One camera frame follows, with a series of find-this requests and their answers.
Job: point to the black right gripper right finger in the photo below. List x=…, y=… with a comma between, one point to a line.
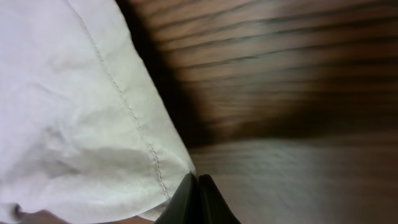
x=214, y=209

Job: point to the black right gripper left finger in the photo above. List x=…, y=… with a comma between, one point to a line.
x=179, y=209

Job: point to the beige cargo shorts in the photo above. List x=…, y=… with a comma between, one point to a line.
x=84, y=132

